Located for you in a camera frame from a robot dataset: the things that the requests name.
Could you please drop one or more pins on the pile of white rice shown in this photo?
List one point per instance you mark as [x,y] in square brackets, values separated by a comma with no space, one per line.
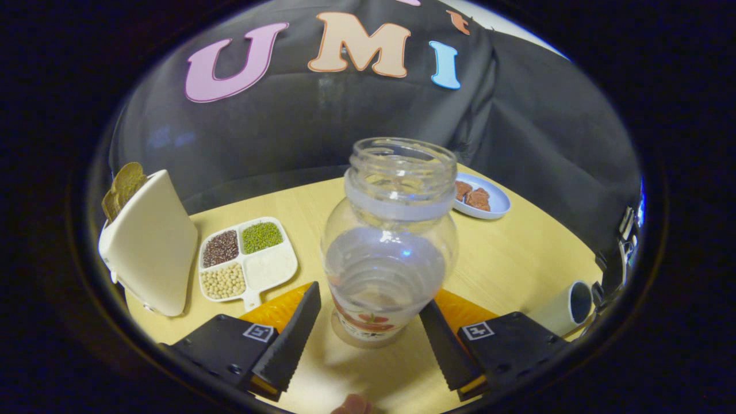
[269,269]

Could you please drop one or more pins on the pile of green mung beans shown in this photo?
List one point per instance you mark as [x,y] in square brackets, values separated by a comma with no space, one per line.
[261,237]

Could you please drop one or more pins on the brown cookie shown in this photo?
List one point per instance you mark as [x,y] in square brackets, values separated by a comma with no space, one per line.
[463,189]
[478,199]

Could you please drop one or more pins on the pile of dark red beans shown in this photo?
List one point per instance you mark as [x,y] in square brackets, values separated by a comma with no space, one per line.
[221,248]

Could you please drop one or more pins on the wooden table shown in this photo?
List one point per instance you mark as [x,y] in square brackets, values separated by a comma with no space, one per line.
[517,253]

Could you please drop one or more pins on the pile of yellow soybeans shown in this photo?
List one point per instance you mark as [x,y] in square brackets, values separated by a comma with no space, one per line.
[223,282]

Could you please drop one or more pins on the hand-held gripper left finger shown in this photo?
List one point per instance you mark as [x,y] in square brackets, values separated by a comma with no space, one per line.
[290,339]

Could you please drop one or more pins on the white divided tray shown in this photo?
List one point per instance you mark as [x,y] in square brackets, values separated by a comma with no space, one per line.
[270,270]

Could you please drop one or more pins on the white toaster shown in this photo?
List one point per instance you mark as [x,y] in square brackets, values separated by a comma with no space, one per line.
[152,253]

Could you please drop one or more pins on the toast bread slices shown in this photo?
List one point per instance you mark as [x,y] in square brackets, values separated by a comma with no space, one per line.
[123,187]

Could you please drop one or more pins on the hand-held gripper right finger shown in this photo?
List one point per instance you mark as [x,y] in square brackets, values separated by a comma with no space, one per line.
[445,345]

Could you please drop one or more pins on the light blue plate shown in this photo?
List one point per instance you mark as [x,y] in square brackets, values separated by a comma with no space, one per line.
[499,201]

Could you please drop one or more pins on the clear plastic juice bottle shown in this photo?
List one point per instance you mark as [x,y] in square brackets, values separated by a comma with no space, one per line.
[385,270]

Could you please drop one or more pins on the white cup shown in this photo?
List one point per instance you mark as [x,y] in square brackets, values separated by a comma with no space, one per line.
[555,313]

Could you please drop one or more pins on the black backdrop cloth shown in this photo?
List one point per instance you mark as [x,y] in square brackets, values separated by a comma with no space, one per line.
[287,144]

